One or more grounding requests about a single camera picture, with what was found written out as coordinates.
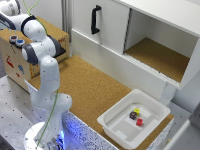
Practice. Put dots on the white sliding door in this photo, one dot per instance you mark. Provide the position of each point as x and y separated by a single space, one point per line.
110 23

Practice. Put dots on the yellow block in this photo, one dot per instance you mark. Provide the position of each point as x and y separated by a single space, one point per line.
137 111

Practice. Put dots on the white cabinet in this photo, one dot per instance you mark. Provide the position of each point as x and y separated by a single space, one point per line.
160 20

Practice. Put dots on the red button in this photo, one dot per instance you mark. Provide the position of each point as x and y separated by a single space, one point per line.
13 38

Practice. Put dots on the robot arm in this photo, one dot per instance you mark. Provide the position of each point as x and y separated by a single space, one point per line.
48 80

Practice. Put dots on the purple block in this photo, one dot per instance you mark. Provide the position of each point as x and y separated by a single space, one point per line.
133 115

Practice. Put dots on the pink block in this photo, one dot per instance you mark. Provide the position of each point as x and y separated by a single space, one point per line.
139 122

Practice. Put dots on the blue button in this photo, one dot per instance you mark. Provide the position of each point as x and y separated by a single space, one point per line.
20 42

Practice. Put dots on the white plastic box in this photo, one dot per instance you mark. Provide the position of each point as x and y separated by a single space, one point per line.
116 128

